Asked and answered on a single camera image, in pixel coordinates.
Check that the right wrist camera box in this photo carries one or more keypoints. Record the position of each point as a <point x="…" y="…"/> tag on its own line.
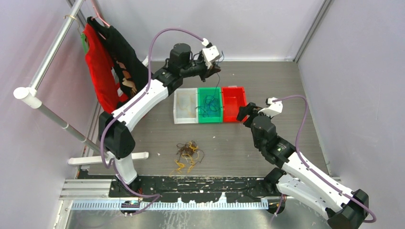
<point x="274" y="107"/>

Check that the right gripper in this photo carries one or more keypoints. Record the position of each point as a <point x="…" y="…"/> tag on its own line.
<point x="251" y="108"/>

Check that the white plastic bin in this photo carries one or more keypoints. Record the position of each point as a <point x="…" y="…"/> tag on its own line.
<point x="185" y="106"/>

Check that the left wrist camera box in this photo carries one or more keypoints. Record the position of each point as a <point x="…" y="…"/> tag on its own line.
<point x="210" y="55"/>

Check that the red shirt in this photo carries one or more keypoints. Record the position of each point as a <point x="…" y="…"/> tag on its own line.
<point x="104" y="78"/>

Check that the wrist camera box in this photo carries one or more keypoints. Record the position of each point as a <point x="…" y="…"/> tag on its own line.
<point x="210" y="55"/>
<point x="274" y="107"/>

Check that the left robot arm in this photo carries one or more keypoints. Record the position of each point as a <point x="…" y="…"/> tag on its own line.
<point x="115" y="128"/>

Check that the red plastic bin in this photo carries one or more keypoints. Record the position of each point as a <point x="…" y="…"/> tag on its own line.
<point x="233" y="98"/>

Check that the metal clothes rack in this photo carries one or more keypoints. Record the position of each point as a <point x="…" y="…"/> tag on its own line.
<point x="28" y="94"/>

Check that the green plastic bin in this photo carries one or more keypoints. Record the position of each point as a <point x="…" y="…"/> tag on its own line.
<point x="210" y="105"/>

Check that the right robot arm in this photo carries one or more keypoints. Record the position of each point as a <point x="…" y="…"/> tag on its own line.
<point x="297" y="177"/>

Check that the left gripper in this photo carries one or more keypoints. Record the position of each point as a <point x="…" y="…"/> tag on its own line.
<point x="211" y="70"/>

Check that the green hanger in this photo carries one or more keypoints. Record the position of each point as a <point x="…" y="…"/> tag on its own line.
<point x="84" y="42"/>

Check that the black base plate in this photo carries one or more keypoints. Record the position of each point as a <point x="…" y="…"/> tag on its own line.
<point x="205" y="189"/>

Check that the black shirt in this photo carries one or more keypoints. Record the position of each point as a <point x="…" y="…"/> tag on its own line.
<point x="131" y="72"/>

